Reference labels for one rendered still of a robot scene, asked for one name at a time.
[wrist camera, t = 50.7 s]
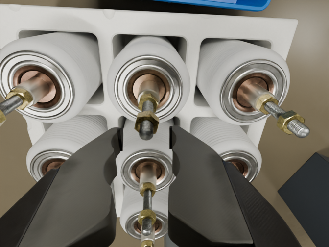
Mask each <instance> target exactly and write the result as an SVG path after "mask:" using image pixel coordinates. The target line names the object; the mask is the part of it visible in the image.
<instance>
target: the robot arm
mask: <svg viewBox="0 0 329 247"><path fill-rule="evenodd" d="M169 149H171V150H172V172H173V174H174V175H175V177H176V178H175V179H174V181H173V182H172V183H171V184H170V186H169V192H168V235H169V238H170V239H171V241H172V242H174V243H175V244H176V245H177V246H179V247H302V246H301V245H300V243H299V241H298V240H297V238H296V237H295V235H294V233H293V232H292V231H291V229H290V228H289V226H288V225H287V224H286V222H285V221H284V220H283V218H282V217H281V216H280V214H279V213H278V212H277V211H276V210H275V208H274V207H273V206H272V205H271V204H270V203H269V202H268V201H267V200H266V199H265V198H264V197H263V196H262V194H261V193H260V192H259V191H258V190H257V189H256V188H255V187H254V186H253V185H252V184H251V183H250V182H249V181H248V180H247V178H246V177H245V176H244V175H243V174H242V173H241V172H240V171H239V170H238V169H237V168H236V167H235V166H234V165H233V164H232V162H225V161H224V160H223V159H222V157H221V156H220V155H219V154H218V153H217V152H216V151H215V150H214V149H212V148H211V147H210V146H209V145H207V144H206V143H204V142H203V141H201V140H200V139H198V138H196V137H195V136H193V135H192V134H190V133H189V132H187V131H186V130H184V129H183V128H181V127H179V126H178V125H174V126H170V127H169ZM121 151H123V128H120V127H113V128H110V129H109V130H107V131H106V132H104V133H103V134H101V135H100V136H98V137H97V138H95V139H93V140H92V141H90V142H89V143H87V144H86V145H84V146H83V147H82V148H80V149H79V150H78V151H76V152H75V153H74V154H73V155H72V156H70V157H69V158H68V159H67V160H66V161H65V162H64V163H63V164H62V165H61V166H60V167H59V168H58V169H50V170H49V171H48V172H47V173H46V174H45V175H44V176H43V177H42V178H41V179H40V180H39V181H38V182H37V183H36V184H35V185H34V186H33V187H32V188H31V189H30V190H29V191H28V192H27V193H26V194H24V195H23V196H22V197H21V198H20V199H19V200H18V201H17V202H16V203H15V204H14V205H13V206H12V207H11V208H10V209H9V210H8V211H7V212H6V213H5V214H4V215H3V216H2V217H1V218H0V247H108V246H110V245H111V244H112V242H113V241H114V239H115V237H116V224H117V213H116V208H115V203H114V198H113V193H112V188H111V183H112V182H113V180H114V179H115V177H116V176H117V174H118V171H117V165H116V158H117V156H118V155H119V154H120V152H121Z"/></svg>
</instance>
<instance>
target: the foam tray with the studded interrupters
mask: <svg viewBox="0 0 329 247"><path fill-rule="evenodd" d="M297 24H298V20H297V19H283V18H264V17H245V16H226V15H206V14H188V13H168V12H149V11H130V10H111V9H91V8H72V7H53V6H34V5H14V4H0V49H2V48H3V47H4V46H5V45H6V44H8V43H10V42H12V41H14V40H17V39H21V38H26V37H32V36H38V35H44V34H49V33H55V32H60V31H67V32H89V33H93V34H94V35H95V36H96V37H97V39H98V45H99V54H100V63H101V72H102V83H101V85H100V86H99V87H98V89H97V90H96V91H95V93H94V94H93V95H92V97H91V98H90V99H89V100H88V102H87V103H86V104H85V106H84V107H83V108H82V110H81V111H80V112H79V113H78V115H102V116H104V117H105V118H106V120H107V127H108V130H109V129H110V128H113V127H120V128H124V124H125V120H126V117H124V116H123V115H122V114H121V113H119V112H118V111H117V109H116V108H115V107H114V105H113V104H112V102H111V100H110V98H109V95H108V91H107V74H108V70H109V67H110V65H111V63H112V62H113V60H114V59H115V58H116V56H117V55H118V54H119V53H120V52H121V51H122V50H123V49H124V48H125V46H126V45H127V44H128V43H129V42H130V41H131V40H132V39H133V38H134V37H135V36H137V35H158V36H165V37H166V38H167V39H168V40H169V41H170V42H171V43H172V45H173V46H174V48H175V49H176V51H177V52H178V54H179V55H180V57H181V58H182V60H183V61H184V63H185V65H186V67H187V69H188V72H189V76H190V93H189V97H188V99H187V102H186V104H185V106H184V107H183V108H182V110H181V111H180V112H179V113H178V114H177V115H175V116H174V117H173V120H174V125H178V126H179V127H181V128H183V129H184V130H186V131H187V132H189V133H190V125H191V120H192V119H193V118H195V117H217V116H216V115H215V114H214V112H213V111H212V109H211V107H210V106H209V104H208V103H207V101H206V99H205V98H204V96H203V95H202V93H201V91H200V90H199V88H198V87H197V85H196V77H197V68H198V60H199V52H200V45H201V42H202V41H203V40H204V39H205V38H226V39H237V40H240V41H244V42H247V43H250V44H254V45H257V46H261V47H264V48H267V49H271V50H273V51H275V52H277V53H278V54H279V55H280V56H281V57H282V58H283V59H284V60H285V61H286V58H287V55H288V52H289V49H290V46H291V43H292V40H293V36H294V33H295V30H296V27H297ZM23 117H24V118H25V119H26V122H27V125H28V133H29V136H30V139H31V142H32V145H34V144H35V143H36V142H37V141H38V140H39V139H40V137H41V136H42V135H43V134H44V133H45V132H46V131H47V130H48V129H49V128H50V127H51V126H52V124H53V123H45V122H40V121H36V120H33V119H30V118H28V117H26V116H24V115H23ZM266 119H267V118H266ZM266 119H264V120H262V121H260V122H258V123H254V124H250V125H240V127H241V128H242V129H243V131H244V132H245V133H246V134H247V136H248V137H249V138H250V140H251V141H252V142H253V143H254V145H255V146H256V147H257V148H258V144H259V141H260V138H261V135H262V132H263V129H264V126H265V122H266ZM113 182H114V194H113V198H114V203H115V208H116V213H117V217H120V214H121V208H122V202H123V196H124V190H125V184H123V183H122V181H121V180H120V179H119V178H118V176H116V177H115V179H114V180H113Z"/></svg>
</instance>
